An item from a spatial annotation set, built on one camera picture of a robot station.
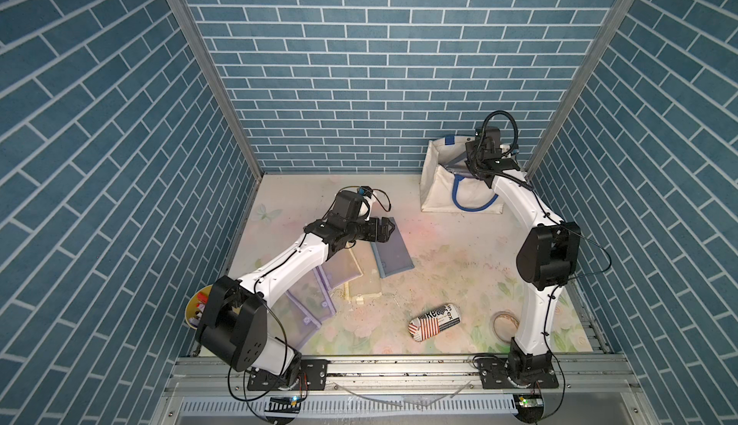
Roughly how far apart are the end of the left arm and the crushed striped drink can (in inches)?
10.3

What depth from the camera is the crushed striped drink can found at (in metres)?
0.80

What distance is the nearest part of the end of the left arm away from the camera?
24.1 inches
